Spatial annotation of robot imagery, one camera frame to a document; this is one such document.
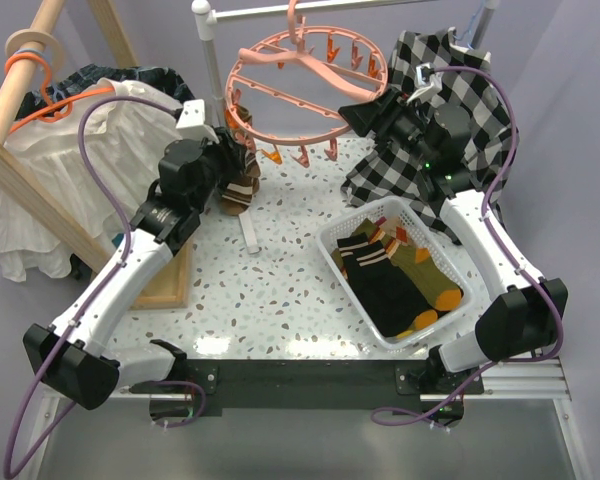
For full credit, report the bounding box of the wooden clothes rack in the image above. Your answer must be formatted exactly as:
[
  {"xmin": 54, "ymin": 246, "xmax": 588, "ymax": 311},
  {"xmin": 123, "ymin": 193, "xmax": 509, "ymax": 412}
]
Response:
[{"xmin": 0, "ymin": 0, "xmax": 191, "ymax": 311}]

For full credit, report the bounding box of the white plastic basket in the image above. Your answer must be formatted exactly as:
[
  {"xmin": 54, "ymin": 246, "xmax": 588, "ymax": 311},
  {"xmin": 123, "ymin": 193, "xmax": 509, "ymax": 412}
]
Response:
[{"xmin": 316, "ymin": 197, "xmax": 475, "ymax": 350}]

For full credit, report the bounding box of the orange clothes hanger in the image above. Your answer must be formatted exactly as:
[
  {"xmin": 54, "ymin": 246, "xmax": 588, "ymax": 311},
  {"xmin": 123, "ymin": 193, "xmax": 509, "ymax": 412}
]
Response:
[{"xmin": 4, "ymin": 49, "xmax": 115, "ymax": 134}]

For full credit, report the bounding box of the dark patterned garment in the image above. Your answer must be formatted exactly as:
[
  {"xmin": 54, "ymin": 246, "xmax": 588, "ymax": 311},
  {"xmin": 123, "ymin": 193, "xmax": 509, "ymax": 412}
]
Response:
[{"xmin": 15, "ymin": 64, "xmax": 196, "ymax": 121}]

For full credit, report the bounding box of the white blouse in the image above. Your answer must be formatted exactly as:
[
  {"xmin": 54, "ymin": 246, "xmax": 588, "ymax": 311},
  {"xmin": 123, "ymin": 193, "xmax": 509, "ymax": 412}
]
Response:
[{"xmin": 0, "ymin": 78, "xmax": 182, "ymax": 282}]

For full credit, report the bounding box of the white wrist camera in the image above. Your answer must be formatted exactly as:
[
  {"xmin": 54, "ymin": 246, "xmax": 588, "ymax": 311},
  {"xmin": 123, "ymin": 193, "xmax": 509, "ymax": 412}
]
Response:
[
  {"xmin": 176, "ymin": 99, "xmax": 206, "ymax": 132},
  {"xmin": 409, "ymin": 63, "xmax": 442, "ymax": 102}
]

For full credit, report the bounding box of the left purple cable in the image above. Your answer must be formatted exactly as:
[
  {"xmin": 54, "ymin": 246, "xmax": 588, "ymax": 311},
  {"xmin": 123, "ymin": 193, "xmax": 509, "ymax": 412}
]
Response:
[{"xmin": 2, "ymin": 94, "xmax": 209, "ymax": 479}]

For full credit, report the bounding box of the black striped sock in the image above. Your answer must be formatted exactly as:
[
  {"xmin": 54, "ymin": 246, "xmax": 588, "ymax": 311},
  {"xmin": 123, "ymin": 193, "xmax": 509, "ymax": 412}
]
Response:
[{"xmin": 337, "ymin": 234, "xmax": 439, "ymax": 338}]

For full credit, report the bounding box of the blue clothes hanger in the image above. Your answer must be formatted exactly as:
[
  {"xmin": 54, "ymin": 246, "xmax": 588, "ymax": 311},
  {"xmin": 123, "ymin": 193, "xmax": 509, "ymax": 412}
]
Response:
[{"xmin": 453, "ymin": 0, "xmax": 486, "ymax": 49}]

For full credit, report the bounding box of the pink round clip hanger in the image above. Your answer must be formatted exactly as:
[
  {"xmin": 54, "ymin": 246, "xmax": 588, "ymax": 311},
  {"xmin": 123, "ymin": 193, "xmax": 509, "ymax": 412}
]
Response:
[{"xmin": 225, "ymin": 1, "xmax": 388, "ymax": 167}]

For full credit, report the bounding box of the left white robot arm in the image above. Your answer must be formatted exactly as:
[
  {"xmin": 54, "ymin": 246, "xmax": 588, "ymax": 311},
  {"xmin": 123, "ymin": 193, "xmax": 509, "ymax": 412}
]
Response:
[{"xmin": 23, "ymin": 127, "xmax": 247, "ymax": 410}]

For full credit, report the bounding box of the black white checkered shirt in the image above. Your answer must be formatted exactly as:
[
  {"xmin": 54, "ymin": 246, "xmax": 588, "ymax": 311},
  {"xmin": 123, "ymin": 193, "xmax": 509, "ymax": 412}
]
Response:
[{"xmin": 341, "ymin": 29, "xmax": 519, "ymax": 240}]

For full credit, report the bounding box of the brown striped sock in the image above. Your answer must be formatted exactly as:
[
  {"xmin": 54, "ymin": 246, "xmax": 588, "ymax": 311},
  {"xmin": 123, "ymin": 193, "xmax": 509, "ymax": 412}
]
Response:
[
  {"xmin": 218, "ymin": 175, "xmax": 260, "ymax": 216},
  {"xmin": 232, "ymin": 105, "xmax": 261, "ymax": 179}
]

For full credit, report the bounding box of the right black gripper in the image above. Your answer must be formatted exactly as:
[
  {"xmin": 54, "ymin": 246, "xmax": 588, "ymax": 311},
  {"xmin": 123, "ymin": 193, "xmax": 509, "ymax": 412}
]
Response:
[{"xmin": 337, "ymin": 87, "xmax": 436, "ymax": 168}]

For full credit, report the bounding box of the olive orange sock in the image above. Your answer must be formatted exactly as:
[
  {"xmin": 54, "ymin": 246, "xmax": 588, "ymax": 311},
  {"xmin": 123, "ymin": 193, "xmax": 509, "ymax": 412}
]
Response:
[{"xmin": 331, "ymin": 217, "xmax": 464, "ymax": 338}]

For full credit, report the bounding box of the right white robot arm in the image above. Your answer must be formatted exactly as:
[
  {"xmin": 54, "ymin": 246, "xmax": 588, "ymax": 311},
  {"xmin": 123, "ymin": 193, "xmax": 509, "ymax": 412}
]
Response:
[{"xmin": 338, "ymin": 89, "xmax": 568, "ymax": 393}]

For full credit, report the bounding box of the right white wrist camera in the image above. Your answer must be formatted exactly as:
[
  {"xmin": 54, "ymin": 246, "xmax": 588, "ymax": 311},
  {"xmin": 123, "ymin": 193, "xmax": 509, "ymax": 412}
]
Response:
[{"xmin": 409, "ymin": 63, "xmax": 442, "ymax": 102}]

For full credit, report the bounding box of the white metal clothes rail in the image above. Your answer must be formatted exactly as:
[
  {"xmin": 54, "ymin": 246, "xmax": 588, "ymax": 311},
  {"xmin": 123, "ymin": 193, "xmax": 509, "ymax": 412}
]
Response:
[{"xmin": 190, "ymin": 0, "xmax": 501, "ymax": 256}]

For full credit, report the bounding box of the teal cloth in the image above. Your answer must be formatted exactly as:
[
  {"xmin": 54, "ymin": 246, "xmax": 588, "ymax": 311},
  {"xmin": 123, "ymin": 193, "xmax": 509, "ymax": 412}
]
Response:
[{"xmin": 112, "ymin": 233, "xmax": 129, "ymax": 259}]

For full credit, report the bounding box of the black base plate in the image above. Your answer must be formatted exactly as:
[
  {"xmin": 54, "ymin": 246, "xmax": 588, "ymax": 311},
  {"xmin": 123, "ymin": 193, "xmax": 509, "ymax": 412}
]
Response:
[{"xmin": 130, "ymin": 359, "xmax": 484, "ymax": 426}]

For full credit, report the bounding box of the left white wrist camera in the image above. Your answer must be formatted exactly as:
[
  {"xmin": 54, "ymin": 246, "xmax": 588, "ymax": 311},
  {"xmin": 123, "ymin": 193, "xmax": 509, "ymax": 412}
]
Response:
[{"xmin": 176, "ymin": 99, "xmax": 206, "ymax": 132}]

